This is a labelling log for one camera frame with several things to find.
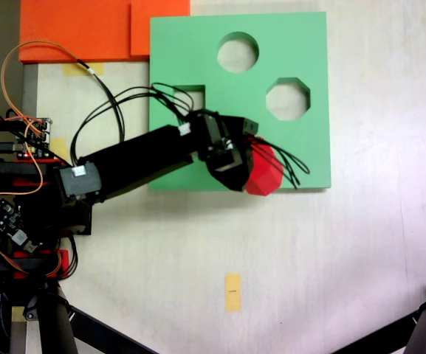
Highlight green shape sorter board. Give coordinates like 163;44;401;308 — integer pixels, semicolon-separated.
147;11;333;192

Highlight black cable with white tag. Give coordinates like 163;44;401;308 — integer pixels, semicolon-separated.
75;58;126;144

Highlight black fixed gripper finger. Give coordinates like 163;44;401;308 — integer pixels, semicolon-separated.
218;115;261;148

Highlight red octagonal pillar block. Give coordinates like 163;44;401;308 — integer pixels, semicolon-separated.
244;135;284;198

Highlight orange foam block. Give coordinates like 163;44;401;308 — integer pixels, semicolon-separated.
18;0;191;63

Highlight thin black tripod strut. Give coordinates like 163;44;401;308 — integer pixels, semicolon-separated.
66;304;160;354
330;311;420;354

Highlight small yellow tape piece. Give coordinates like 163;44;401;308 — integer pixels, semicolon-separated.
51;137;69;158

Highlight yellow tape marker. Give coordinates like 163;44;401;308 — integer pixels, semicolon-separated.
224;273;243;313

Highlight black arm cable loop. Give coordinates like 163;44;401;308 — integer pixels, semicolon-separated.
69;81;196;167

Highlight yellow tape strip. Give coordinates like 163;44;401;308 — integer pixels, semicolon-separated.
61;62;106;77

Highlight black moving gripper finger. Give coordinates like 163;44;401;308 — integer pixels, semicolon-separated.
205;145;253;193

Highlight red printed base clamp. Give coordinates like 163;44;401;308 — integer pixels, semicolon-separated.
11;158;57;187
11;249;70;280

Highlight long orange wire loop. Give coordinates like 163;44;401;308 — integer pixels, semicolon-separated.
0;39;81;197

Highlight green circuit board with wires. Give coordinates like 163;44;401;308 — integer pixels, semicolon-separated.
13;117;54;162

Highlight thin black gripper wires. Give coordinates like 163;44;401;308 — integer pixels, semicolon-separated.
251;136;312;190

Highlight black base cable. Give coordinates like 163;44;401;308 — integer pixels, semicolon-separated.
63;235;80;278

